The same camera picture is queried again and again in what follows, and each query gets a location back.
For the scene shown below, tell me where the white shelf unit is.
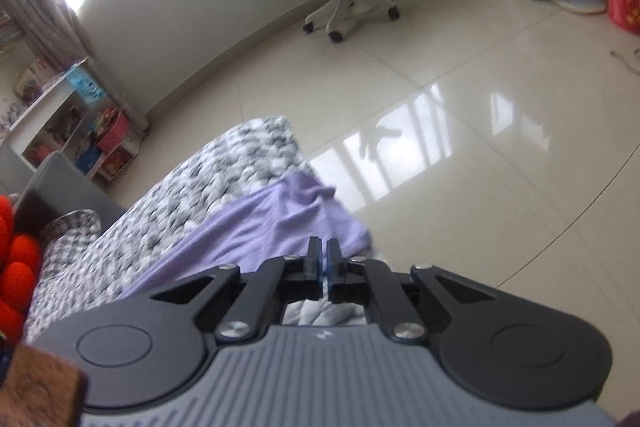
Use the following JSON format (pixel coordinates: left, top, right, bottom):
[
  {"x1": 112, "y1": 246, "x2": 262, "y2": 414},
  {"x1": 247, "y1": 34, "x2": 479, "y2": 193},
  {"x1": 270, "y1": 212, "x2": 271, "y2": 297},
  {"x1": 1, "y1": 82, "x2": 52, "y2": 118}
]
[{"x1": 0, "y1": 57, "x2": 151, "y2": 182}]

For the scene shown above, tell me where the lilac garment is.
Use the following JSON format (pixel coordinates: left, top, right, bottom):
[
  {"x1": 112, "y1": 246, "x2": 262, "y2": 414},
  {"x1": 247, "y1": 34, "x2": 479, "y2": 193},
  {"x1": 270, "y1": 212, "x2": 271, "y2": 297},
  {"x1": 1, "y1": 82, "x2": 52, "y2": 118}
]
[{"x1": 122, "y1": 172, "x2": 373, "y2": 325}]

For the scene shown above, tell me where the orange pumpkin cushion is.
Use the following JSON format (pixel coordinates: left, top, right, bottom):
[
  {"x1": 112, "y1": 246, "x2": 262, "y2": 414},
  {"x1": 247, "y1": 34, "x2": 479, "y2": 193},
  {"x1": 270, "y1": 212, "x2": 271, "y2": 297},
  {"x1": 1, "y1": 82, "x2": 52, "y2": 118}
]
[{"x1": 0, "y1": 194, "x2": 43, "y2": 343}]

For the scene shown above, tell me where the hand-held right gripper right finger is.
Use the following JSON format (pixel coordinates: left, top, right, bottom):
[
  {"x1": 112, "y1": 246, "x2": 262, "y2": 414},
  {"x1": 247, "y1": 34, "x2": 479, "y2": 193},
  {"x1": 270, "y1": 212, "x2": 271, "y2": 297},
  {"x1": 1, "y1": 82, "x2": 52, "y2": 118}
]
[{"x1": 326, "y1": 238, "x2": 493, "y2": 342}]

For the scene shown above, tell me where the blue patterned packet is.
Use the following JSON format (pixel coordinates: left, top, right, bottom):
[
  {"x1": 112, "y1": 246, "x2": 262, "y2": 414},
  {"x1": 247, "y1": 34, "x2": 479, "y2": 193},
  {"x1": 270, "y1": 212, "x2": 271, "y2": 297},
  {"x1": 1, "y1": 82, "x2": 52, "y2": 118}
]
[{"x1": 65, "y1": 63, "x2": 108, "y2": 104}]

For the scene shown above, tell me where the grey checkered quilt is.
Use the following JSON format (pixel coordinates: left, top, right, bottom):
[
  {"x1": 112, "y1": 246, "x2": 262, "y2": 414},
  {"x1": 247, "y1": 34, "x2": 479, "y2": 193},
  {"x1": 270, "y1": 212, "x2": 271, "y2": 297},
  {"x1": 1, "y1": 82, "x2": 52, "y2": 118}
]
[{"x1": 25, "y1": 116, "x2": 321, "y2": 343}]

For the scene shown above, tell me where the brown fuzzy cloth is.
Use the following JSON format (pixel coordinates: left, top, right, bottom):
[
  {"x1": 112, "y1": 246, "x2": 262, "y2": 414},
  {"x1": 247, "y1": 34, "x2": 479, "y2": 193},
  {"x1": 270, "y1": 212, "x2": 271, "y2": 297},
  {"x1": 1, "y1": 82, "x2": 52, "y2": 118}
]
[{"x1": 0, "y1": 342, "x2": 88, "y2": 427}]

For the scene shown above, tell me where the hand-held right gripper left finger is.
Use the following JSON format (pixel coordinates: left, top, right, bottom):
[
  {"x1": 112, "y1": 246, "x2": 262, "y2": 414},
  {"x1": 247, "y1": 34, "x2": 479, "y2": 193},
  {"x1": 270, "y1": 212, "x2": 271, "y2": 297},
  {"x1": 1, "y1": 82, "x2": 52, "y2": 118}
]
[{"x1": 150, "y1": 237, "x2": 323, "y2": 342}]

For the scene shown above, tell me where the grey sofa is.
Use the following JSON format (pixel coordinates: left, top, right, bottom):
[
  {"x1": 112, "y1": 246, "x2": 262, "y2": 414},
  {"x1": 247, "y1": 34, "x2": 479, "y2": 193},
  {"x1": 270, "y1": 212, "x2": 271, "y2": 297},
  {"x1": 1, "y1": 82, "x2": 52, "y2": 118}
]
[{"x1": 0, "y1": 152, "x2": 127, "y2": 230}]

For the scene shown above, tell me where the white round pad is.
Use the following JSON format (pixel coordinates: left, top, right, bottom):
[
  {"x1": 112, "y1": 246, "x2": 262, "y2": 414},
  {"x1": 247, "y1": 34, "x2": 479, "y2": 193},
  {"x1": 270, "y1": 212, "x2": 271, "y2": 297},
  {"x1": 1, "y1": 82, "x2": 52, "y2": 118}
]
[{"x1": 547, "y1": 0, "x2": 608, "y2": 15}]

